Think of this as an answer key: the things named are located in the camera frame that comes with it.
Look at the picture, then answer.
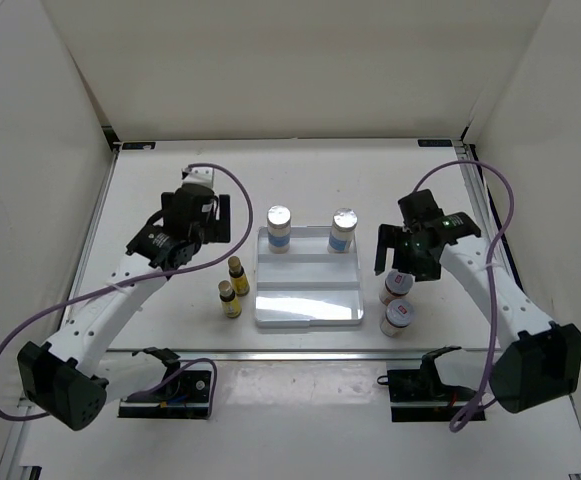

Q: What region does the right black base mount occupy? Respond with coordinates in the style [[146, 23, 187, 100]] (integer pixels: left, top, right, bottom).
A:
[[376, 369, 474, 423]]

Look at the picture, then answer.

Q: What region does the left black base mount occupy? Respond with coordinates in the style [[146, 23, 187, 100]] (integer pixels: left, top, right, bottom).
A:
[[117, 359, 218, 420]]

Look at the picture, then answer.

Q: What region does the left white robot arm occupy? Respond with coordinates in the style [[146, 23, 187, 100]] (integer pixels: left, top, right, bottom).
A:
[[17, 183, 231, 431]]

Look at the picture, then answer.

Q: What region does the white divided tray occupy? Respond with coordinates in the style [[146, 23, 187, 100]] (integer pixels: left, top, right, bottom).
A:
[[254, 226, 364, 330]]

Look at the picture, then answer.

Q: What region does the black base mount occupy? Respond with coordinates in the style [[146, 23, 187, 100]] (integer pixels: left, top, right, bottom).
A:
[[376, 369, 474, 423], [117, 359, 218, 420]]

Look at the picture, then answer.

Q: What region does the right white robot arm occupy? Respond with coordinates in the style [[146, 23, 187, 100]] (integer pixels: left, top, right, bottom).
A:
[[374, 189, 581, 413]]

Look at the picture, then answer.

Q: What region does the blue label shaker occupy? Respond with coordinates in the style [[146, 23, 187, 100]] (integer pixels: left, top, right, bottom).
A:
[[266, 205, 291, 254], [328, 208, 358, 253]]

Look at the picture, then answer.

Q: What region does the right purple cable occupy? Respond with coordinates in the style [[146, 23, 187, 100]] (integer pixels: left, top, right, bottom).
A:
[[412, 159, 516, 434]]

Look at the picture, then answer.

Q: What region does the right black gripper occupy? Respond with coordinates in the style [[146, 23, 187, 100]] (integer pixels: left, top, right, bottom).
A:
[[375, 224, 442, 282]]

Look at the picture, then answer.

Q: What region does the red cap jar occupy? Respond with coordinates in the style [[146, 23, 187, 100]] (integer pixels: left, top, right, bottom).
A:
[[379, 270, 414, 305], [380, 298, 415, 337]]

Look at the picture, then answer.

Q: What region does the yellow small bottle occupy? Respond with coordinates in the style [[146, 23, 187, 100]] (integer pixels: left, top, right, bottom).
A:
[[228, 256, 250, 296], [218, 280, 242, 318]]

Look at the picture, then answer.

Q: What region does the purple cable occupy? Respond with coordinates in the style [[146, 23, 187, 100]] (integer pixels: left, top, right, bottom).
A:
[[412, 159, 516, 434], [0, 162, 254, 421]]

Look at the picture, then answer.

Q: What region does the upper yellow small bottle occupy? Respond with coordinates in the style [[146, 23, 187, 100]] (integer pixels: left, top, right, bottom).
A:
[[228, 256, 250, 296]]

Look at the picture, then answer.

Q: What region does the lower yellow small bottle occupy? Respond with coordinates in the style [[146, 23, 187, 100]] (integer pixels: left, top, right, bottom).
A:
[[218, 280, 242, 318]]

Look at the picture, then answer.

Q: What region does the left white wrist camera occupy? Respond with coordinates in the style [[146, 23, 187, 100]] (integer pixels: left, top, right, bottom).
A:
[[181, 167, 215, 190]]

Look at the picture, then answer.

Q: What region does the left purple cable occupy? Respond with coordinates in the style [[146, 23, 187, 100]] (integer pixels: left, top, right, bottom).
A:
[[0, 162, 254, 421]]

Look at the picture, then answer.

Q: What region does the aluminium front rail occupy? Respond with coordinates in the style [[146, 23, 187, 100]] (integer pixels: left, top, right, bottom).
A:
[[24, 347, 526, 386]]

